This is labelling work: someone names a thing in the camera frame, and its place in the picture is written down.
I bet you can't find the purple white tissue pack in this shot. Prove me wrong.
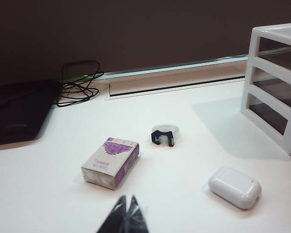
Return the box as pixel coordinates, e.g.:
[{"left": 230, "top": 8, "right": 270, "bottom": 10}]
[{"left": 81, "top": 136, "right": 140, "bottom": 189}]

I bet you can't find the black cable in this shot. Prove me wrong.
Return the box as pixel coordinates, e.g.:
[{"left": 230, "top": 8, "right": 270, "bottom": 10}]
[{"left": 57, "top": 60, "right": 105, "bottom": 107}]

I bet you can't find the white earphone case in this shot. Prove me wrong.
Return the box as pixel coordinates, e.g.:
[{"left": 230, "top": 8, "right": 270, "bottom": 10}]
[{"left": 208, "top": 166, "right": 262, "bottom": 211}]

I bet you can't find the clear tape roll black dispenser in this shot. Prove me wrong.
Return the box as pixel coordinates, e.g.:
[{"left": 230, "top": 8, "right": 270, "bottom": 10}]
[{"left": 151, "top": 123, "right": 181, "bottom": 148}]

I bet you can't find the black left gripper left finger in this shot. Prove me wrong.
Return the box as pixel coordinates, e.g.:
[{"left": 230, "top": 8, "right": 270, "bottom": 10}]
[{"left": 96, "top": 194, "right": 127, "bottom": 233}]

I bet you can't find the white plastic drawer cabinet frame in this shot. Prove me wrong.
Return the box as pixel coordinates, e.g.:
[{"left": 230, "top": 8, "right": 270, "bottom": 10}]
[{"left": 241, "top": 21, "right": 291, "bottom": 161}]

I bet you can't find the brown desk partition panel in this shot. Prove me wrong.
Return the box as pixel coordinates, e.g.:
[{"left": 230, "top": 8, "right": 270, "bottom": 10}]
[{"left": 0, "top": 0, "right": 291, "bottom": 81}]

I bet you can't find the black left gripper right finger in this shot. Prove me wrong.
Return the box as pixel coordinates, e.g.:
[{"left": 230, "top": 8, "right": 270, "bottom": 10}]
[{"left": 127, "top": 195, "right": 150, "bottom": 233}]

